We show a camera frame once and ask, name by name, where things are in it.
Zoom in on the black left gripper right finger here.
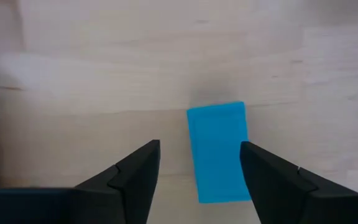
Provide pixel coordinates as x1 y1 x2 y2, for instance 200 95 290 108
239 141 358 224

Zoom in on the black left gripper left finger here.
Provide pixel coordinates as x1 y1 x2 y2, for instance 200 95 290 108
73 139 161 224

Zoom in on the cyan block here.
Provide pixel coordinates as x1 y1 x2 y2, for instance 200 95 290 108
186 101 252 204

